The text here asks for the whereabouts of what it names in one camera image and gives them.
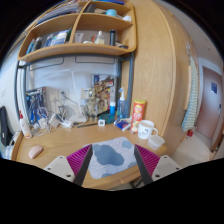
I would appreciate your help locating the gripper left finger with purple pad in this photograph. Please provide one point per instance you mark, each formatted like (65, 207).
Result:
(73, 167)

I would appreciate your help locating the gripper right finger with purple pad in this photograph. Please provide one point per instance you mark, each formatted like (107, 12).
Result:
(153, 167)

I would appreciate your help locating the blue grey mouse pad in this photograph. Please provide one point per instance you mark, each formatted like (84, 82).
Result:
(111, 157)

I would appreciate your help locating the pink computer mouse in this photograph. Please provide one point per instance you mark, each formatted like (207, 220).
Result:
(35, 151)

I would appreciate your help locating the clear plastic cup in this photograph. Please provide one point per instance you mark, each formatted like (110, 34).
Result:
(155, 142)

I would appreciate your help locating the white mug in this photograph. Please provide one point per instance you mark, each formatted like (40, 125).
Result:
(146, 129)

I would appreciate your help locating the white power adapter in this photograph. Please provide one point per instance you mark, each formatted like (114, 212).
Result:
(67, 124)

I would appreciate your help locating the small white cube clock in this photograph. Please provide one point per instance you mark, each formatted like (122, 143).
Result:
(101, 122)

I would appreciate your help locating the dark green round object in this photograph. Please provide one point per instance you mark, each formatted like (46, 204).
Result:
(108, 118)

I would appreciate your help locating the green white hanging towel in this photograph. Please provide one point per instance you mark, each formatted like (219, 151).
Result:
(190, 115)

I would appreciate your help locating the small robot figure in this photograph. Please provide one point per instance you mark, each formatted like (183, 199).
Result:
(91, 110)

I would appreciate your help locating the red chips can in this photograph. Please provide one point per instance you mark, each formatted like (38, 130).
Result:
(137, 116)

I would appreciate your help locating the white bottle red cap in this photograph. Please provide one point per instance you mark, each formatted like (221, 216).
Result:
(25, 127)

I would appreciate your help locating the blue spray bottle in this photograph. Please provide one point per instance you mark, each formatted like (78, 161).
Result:
(122, 105)

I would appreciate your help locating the brown door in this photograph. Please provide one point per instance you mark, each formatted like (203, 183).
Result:
(209, 112)

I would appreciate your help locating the robot model kit box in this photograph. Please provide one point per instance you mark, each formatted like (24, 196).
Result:
(36, 104)

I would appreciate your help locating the black bag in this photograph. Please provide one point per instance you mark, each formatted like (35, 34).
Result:
(6, 135)

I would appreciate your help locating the colourful poster box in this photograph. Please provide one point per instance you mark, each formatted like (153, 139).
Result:
(105, 91)

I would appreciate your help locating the white bottle on shelf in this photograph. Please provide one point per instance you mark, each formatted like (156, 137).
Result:
(99, 39)

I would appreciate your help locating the black bottle on shelf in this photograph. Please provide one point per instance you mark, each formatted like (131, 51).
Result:
(112, 37)

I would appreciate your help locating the wooden wall shelf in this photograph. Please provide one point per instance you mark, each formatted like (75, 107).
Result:
(75, 33)

